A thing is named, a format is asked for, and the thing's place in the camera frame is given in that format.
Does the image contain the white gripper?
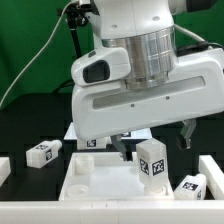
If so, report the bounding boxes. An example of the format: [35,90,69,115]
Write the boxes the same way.
[72,48,224,161]

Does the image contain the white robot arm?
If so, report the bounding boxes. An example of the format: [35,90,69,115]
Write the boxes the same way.
[71,0,224,161]

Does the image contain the white marker sheet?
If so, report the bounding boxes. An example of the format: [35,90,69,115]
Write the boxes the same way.
[64,123,152,140]

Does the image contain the white front fence bar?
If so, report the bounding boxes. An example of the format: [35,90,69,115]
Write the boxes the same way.
[0,200,224,224]

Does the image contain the white square tabletop panel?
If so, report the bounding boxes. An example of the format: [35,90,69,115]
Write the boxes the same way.
[59,152,174,201]

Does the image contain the white left fence block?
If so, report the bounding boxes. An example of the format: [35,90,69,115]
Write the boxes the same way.
[0,157,11,187]

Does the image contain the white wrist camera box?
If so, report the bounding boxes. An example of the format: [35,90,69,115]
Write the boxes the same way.
[71,47,131,87]

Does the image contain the grey cable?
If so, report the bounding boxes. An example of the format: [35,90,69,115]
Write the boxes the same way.
[0,0,78,108]

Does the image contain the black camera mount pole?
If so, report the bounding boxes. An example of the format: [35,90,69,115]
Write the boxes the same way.
[57,2,88,59]

